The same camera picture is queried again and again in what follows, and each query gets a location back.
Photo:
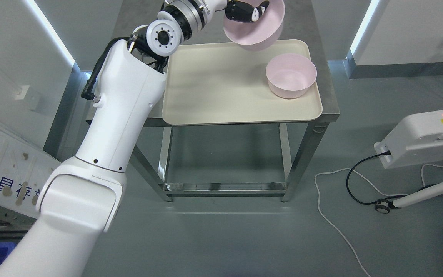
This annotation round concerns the stainless steel table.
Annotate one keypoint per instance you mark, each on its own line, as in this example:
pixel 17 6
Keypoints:
pixel 299 140

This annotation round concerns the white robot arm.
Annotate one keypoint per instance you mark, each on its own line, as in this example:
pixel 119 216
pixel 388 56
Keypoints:
pixel 81 196

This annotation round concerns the white machine with warning label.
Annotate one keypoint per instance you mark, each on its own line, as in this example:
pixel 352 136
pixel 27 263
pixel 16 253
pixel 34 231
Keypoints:
pixel 417 139

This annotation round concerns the white wall socket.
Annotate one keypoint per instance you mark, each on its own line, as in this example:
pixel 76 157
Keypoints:
pixel 24 93

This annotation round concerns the pink bowl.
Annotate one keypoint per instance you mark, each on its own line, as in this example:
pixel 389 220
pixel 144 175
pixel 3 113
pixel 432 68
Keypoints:
pixel 290 75
pixel 258 35

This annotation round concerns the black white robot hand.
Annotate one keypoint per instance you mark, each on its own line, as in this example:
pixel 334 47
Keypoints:
pixel 240 11

